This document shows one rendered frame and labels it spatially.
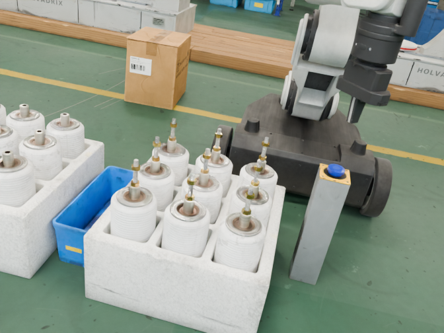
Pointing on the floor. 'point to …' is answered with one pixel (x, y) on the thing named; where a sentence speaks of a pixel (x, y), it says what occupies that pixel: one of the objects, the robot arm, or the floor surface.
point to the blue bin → (86, 213)
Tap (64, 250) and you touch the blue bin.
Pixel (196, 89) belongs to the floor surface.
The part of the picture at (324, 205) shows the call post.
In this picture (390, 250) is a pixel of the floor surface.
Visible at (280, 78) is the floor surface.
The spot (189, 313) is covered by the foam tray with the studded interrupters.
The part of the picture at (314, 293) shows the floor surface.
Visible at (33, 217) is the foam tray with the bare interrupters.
